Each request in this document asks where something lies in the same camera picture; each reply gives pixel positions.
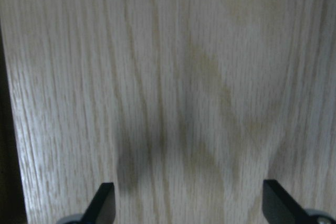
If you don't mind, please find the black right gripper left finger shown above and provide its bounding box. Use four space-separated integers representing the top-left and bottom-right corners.
79 183 116 224

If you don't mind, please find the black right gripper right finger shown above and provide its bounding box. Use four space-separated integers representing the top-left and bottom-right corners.
262 179 315 224

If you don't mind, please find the light wooden drawer cabinet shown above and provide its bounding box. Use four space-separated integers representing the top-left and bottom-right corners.
1 0 335 223

